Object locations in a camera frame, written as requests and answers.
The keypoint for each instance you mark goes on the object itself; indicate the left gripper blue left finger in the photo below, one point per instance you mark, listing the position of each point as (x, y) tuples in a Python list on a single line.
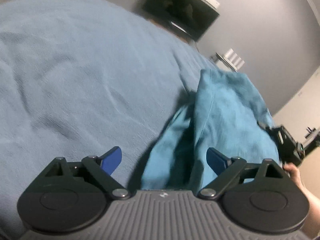
[(100, 170)]

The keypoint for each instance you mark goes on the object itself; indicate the person's right forearm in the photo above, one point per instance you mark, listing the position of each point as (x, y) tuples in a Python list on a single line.
[(311, 225)]

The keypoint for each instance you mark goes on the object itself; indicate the black flat screen television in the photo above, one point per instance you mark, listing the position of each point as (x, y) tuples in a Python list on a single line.
[(188, 18)]

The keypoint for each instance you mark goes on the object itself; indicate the light blue bed blanket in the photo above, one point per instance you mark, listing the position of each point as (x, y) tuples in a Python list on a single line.
[(79, 77)]

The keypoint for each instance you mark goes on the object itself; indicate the teal zip-up jacket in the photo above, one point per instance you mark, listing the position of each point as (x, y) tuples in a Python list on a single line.
[(224, 113)]

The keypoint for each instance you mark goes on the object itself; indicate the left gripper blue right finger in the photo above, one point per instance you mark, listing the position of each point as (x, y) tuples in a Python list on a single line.
[(228, 171)]

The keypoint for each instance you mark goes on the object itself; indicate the person's right hand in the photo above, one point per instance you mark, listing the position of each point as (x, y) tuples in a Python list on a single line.
[(294, 174)]

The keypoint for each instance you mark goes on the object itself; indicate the white wifi router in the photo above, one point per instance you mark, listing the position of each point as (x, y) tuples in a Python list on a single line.
[(229, 61)]

